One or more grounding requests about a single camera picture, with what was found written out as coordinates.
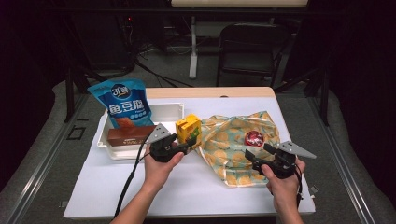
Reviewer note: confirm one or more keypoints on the brown rectangular box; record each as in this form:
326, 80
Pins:
130, 136

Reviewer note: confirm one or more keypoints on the white desk leg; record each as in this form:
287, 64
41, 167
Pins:
193, 46

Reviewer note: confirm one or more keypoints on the white plastic bin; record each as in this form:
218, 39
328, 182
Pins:
137, 152

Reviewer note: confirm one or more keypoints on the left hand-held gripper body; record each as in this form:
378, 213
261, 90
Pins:
162, 149

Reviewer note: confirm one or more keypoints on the blue snack packet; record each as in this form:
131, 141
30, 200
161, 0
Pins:
124, 102

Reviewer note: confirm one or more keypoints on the yellow drink carton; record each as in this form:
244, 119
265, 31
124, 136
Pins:
186, 127

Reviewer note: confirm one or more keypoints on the person's right hand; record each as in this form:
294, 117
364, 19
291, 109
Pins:
285, 186

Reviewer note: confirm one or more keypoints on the black folding chair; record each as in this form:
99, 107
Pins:
249, 46

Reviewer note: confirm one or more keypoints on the red round can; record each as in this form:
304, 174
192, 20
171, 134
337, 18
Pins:
254, 138

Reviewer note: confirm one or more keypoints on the person's left hand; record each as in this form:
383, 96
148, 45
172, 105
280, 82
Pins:
162, 172

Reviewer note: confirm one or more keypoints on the aluminium floor rail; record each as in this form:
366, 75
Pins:
46, 155
339, 155

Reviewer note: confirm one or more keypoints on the lemon print fabric bag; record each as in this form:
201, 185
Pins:
230, 161

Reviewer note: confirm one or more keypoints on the black equipment cabinet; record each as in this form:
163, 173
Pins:
102, 40

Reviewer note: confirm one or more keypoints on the black metal stand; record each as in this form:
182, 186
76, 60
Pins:
324, 93
70, 93

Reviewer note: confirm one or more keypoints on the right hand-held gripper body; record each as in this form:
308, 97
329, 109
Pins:
280, 165

